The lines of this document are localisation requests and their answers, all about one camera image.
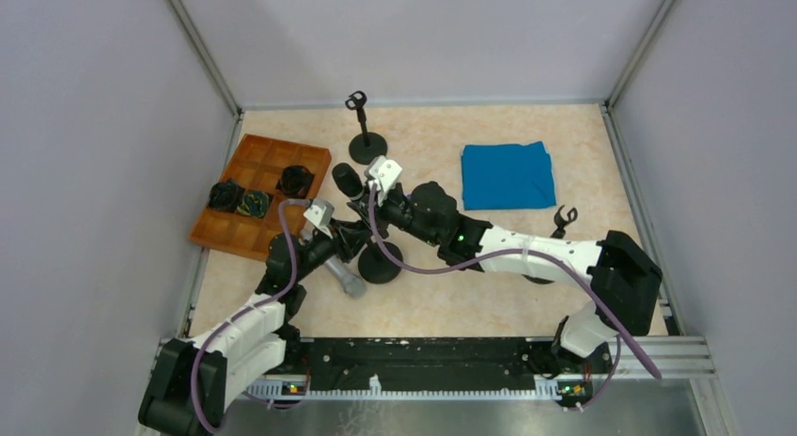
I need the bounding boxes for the brown wooden compartment tray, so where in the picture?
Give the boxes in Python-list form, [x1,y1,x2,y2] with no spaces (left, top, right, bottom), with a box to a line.
[189,134,332,261]

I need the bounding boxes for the black bundle upper tray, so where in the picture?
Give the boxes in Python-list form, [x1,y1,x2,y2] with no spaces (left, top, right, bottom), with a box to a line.
[276,164,315,199]

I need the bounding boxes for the blue folded cloth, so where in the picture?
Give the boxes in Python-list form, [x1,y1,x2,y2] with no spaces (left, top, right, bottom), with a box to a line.
[461,141,557,210]

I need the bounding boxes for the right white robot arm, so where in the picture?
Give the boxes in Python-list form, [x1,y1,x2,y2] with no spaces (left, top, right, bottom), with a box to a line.
[348,181,663,363]

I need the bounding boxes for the black mic stand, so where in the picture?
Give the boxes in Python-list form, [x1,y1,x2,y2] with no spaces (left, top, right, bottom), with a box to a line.
[524,205,578,285]
[345,90,388,165]
[357,236,402,285]

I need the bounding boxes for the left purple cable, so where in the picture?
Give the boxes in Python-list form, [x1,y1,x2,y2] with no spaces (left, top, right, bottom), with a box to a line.
[189,198,313,434]

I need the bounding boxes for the silver grey microphone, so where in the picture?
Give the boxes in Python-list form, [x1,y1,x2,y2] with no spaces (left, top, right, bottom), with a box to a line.
[300,229,367,299]

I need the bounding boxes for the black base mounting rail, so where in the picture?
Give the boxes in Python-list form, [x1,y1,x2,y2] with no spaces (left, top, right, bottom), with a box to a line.
[267,337,608,393]

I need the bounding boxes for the green black bundle in tray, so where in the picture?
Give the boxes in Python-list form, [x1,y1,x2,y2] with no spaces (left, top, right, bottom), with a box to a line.
[235,190,273,220]

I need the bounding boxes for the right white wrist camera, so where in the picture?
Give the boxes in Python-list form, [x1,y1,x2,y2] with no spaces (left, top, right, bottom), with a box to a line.
[365,156,403,206]

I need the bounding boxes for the black microphone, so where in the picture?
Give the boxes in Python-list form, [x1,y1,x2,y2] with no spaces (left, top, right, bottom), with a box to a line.
[332,163,367,209]

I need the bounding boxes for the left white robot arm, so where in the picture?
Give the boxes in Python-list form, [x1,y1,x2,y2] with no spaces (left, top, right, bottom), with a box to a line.
[138,221,371,435]

